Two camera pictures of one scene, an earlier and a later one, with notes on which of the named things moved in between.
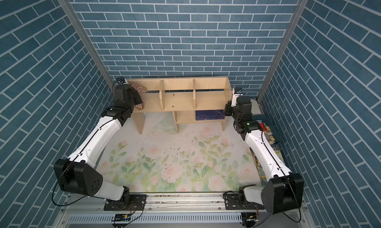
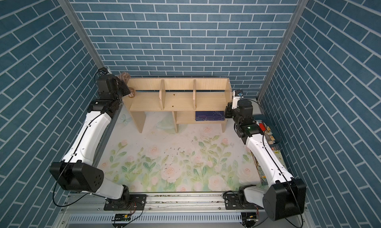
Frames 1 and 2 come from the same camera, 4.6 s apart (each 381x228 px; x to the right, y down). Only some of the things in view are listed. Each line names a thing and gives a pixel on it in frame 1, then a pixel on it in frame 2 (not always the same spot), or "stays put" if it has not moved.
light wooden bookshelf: (191, 100) stays put
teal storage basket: (275, 134) stays put
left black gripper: (136, 94) to (123, 85)
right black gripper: (227, 108) stays put
